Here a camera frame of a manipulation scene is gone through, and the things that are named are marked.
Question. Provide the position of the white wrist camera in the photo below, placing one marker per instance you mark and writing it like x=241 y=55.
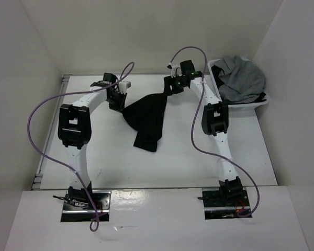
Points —
x=124 y=86
x=174 y=69

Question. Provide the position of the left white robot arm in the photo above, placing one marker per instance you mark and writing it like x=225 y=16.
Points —
x=75 y=130

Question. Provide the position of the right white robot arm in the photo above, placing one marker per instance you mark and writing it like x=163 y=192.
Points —
x=214 y=122

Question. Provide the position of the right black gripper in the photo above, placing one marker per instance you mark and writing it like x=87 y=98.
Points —
x=168 y=81

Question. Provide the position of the grey skirt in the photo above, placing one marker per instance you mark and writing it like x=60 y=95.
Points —
x=240 y=78

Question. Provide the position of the black skirt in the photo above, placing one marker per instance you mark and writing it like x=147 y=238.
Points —
x=146 y=117

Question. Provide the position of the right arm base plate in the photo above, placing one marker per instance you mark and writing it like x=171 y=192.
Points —
x=217 y=208

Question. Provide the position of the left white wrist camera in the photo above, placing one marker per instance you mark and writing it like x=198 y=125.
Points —
x=124 y=86

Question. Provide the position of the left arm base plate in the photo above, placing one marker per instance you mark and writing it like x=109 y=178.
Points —
x=82 y=211

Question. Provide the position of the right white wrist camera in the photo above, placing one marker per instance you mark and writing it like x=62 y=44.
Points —
x=174 y=69

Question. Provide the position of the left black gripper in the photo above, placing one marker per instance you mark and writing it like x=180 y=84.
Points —
x=121 y=106

